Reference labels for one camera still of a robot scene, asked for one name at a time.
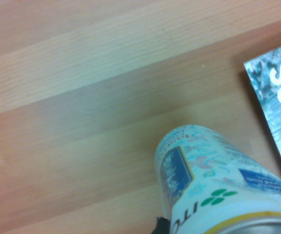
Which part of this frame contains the white printed drink can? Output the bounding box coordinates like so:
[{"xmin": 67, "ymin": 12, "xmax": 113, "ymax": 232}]
[{"xmin": 154, "ymin": 124, "xmax": 281, "ymax": 234}]

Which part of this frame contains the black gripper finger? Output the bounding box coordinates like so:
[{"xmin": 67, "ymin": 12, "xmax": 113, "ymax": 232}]
[{"xmin": 153, "ymin": 215, "xmax": 172, "ymax": 234}]

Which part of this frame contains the wooden coffee table black frame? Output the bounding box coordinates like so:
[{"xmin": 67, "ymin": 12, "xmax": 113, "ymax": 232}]
[{"xmin": 0, "ymin": 0, "xmax": 281, "ymax": 234}]

